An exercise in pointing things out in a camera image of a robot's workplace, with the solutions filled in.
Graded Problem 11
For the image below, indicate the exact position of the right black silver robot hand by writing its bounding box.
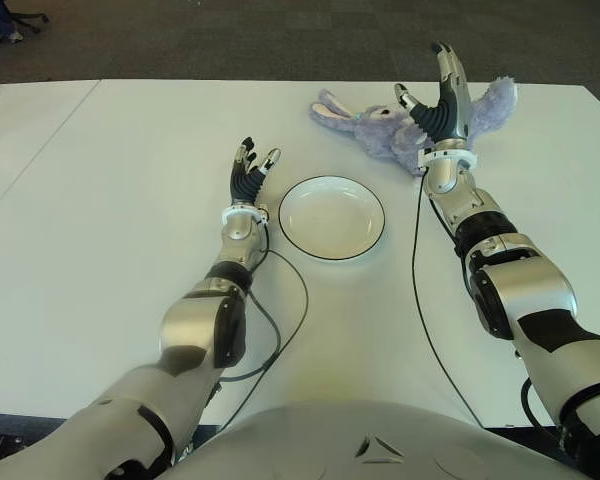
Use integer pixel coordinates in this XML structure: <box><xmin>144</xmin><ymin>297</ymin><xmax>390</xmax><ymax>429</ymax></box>
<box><xmin>393</xmin><ymin>42</ymin><xmax>474</xmax><ymax>147</ymax></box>

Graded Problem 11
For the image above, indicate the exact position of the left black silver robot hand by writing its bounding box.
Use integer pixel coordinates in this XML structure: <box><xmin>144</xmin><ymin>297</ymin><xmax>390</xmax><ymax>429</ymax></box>
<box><xmin>227</xmin><ymin>135</ymin><xmax>282</xmax><ymax>207</ymax></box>

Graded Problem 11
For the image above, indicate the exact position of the purple plush rabbit doll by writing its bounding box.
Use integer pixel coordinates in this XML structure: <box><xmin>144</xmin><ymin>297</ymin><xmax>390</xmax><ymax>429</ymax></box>
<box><xmin>308</xmin><ymin>75</ymin><xmax>519</xmax><ymax>178</ymax></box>

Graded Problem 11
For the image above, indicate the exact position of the white plate black rim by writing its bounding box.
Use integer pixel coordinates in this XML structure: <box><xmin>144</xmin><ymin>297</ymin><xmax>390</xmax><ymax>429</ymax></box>
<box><xmin>277</xmin><ymin>174</ymin><xmax>387</xmax><ymax>263</ymax></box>

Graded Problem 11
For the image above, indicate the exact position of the black office chair base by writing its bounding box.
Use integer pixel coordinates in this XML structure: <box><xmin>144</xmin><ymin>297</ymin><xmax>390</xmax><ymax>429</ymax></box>
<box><xmin>8</xmin><ymin>8</ymin><xmax>51</xmax><ymax>35</ymax></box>

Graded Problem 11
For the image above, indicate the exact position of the silver robot torso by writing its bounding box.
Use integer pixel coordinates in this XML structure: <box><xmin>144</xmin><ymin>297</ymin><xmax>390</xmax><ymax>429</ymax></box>
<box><xmin>163</xmin><ymin>399</ymin><xmax>595</xmax><ymax>480</ymax></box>

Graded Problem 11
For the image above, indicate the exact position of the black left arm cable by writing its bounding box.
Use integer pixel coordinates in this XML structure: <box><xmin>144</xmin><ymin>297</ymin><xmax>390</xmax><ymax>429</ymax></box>
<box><xmin>213</xmin><ymin>219</ymin><xmax>310</xmax><ymax>434</ymax></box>

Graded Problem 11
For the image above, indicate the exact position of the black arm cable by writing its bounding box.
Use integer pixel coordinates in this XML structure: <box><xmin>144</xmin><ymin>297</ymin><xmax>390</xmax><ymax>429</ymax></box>
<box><xmin>213</xmin><ymin>219</ymin><xmax>310</xmax><ymax>434</ymax></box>
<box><xmin>409</xmin><ymin>168</ymin><xmax>485</xmax><ymax>430</ymax></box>

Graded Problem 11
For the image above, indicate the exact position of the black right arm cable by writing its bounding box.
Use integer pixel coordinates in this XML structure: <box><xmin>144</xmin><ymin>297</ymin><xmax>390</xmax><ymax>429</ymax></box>
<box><xmin>409</xmin><ymin>168</ymin><xmax>485</xmax><ymax>430</ymax></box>

